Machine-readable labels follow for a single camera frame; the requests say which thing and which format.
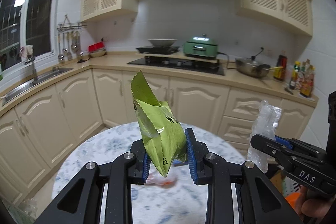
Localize dark sauce bottle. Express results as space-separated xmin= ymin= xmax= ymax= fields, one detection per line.
xmin=273 ymin=52 xmax=288 ymax=81

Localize pale green container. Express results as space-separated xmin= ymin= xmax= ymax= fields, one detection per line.
xmin=7 ymin=204 xmax=36 ymax=224

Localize steel sink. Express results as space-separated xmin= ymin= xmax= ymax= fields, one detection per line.
xmin=2 ymin=67 xmax=74 ymax=106

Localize white shallow bowl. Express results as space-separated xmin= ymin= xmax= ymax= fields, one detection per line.
xmin=147 ymin=38 xmax=177 ymax=47

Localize metal faucet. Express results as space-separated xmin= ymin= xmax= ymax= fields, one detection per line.
xmin=25 ymin=56 xmax=38 ymax=81

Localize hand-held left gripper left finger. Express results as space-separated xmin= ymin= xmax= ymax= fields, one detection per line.
xmin=34 ymin=140 xmax=151 ymax=224

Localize red label bottle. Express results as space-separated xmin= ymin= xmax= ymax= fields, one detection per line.
xmin=299 ymin=59 xmax=315 ymax=97

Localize metal wok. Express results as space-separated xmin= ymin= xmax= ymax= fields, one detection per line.
xmin=235 ymin=56 xmax=271 ymax=79

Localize black power cable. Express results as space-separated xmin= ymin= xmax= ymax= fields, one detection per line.
xmin=218 ymin=48 xmax=263 ymax=69

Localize wall utensil rack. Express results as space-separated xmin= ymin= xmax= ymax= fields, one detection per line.
xmin=56 ymin=15 xmax=88 ymax=33

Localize red box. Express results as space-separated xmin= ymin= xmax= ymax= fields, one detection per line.
xmin=88 ymin=42 xmax=106 ymax=53

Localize metal spatula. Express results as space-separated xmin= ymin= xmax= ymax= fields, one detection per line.
xmin=66 ymin=32 xmax=73 ymax=61

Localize cream lower kitchen cabinets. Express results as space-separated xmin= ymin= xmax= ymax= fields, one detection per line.
xmin=0 ymin=68 xmax=315 ymax=203

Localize green snack packet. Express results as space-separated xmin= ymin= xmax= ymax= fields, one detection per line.
xmin=131 ymin=70 xmax=188 ymax=178

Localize cardboard box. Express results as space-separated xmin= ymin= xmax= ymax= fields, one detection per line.
xmin=269 ymin=169 xmax=301 ymax=199

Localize orange plastic thing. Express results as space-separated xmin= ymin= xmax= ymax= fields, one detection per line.
xmin=286 ymin=193 xmax=302 ymax=214

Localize green cap bottle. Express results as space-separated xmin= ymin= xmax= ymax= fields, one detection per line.
xmin=289 ymin=61 xmax=301 ymax=90

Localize person's right hand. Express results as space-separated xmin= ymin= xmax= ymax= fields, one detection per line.
xmin=294 ymin=185 xmax=336 ymax=224

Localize black induction cooker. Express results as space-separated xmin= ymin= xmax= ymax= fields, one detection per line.
xmin=136 ymin=46 xmax=181 ymax=54

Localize black gas stove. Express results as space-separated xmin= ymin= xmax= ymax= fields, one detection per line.
xmin=127 ymin=57 xmax=226 ymax=76

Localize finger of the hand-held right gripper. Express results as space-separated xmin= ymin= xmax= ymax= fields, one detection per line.
xmin=274 ymin=135 xmax=327 ymax=162
xmin=249 ymin=134 xmax=293 ymax=162

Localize kitchen window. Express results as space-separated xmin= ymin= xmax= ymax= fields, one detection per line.
xmin=0 ymin=0 xmax=59 ymax=71

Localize red print plastic bag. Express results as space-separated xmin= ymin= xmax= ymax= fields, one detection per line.
xmin=146 ymin=173 xmax=180 ymax=189

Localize beige bowl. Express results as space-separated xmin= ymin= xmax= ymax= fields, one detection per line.
xmin=89 ymin=49 xmax=107 ymax=58

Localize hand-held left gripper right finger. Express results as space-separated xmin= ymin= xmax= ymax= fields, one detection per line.
xmin=184 ymin=128 xmax=302 ymax=224

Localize metal skimmer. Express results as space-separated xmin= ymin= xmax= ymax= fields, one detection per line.
xmin=76 ymin=32 xmax=84 ymax=57

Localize white pink cloth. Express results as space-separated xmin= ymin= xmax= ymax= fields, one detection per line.
xmin=20 ymin=45 xmax=34 ymax=60

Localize clear plastic wrap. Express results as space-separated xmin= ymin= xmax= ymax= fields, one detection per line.
xmin=247 ymin=100 xmax=282 ymax=172

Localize metal ladle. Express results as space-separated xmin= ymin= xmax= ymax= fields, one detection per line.
xmin=58 ymin=32 xmax=66 ymax=62

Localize green electric cooker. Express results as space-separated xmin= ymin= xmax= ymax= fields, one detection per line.
xmin=183 ymin=34 xmax=220 ymax=59

